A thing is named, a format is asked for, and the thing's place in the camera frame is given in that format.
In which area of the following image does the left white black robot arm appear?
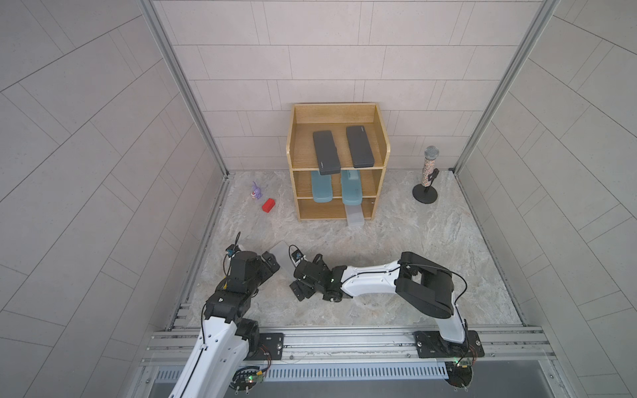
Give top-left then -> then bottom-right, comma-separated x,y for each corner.
170,250 -> 280,397

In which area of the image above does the right circuit board with wires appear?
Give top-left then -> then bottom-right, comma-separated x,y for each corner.
445,362 -> 473,390

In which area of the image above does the red block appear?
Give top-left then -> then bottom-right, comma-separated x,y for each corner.
261,198 -> 276,213

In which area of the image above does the teal pencil case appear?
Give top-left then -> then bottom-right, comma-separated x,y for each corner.
341,170 -> 363,207
311,171 -> 333,203

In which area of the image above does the left circuit board with wires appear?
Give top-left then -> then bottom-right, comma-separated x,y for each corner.
229,366 -> 266,395

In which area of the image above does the wooden three-tier shelf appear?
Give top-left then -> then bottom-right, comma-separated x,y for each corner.
286,103 -> 391,221

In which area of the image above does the circuit board with wires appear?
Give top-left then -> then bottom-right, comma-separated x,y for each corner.
445,362 -> 473,390
229,366 -> 266,395

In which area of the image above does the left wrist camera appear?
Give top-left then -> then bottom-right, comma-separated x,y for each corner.
226,232 -> 242,259

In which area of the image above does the candy tube on black stand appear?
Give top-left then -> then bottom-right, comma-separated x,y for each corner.
412,145 -> 440,204

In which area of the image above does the frosted white pencil case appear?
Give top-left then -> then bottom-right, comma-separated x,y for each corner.
269,240 -> 295,280
344,205 -> 365,227

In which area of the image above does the black pencil case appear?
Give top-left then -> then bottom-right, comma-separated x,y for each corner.
313,130 -> 341,176
346,125 -> 375,168

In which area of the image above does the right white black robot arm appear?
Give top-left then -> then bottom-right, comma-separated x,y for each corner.
290,250 -> 484,366

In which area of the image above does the aluminium mounting rail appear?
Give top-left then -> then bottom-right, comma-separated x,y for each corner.
143,325 -> 563,371

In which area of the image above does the purple toy figure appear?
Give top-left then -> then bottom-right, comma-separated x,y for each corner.
251,182 -> 262,200

